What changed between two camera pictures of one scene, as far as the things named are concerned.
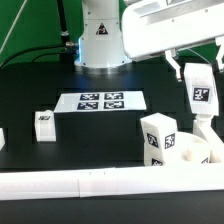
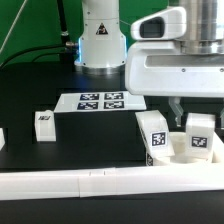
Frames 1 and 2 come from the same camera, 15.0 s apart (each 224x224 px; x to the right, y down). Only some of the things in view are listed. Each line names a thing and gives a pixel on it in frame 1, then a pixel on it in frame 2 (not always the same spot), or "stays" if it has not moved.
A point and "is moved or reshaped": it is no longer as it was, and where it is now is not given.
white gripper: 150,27 to 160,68
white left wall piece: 2,139 stays
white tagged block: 202,92 is moved or reshaped
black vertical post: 67,51 stays
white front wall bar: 111,181 stays
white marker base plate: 101,101 stays
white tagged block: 160,137 is moved or reshaped
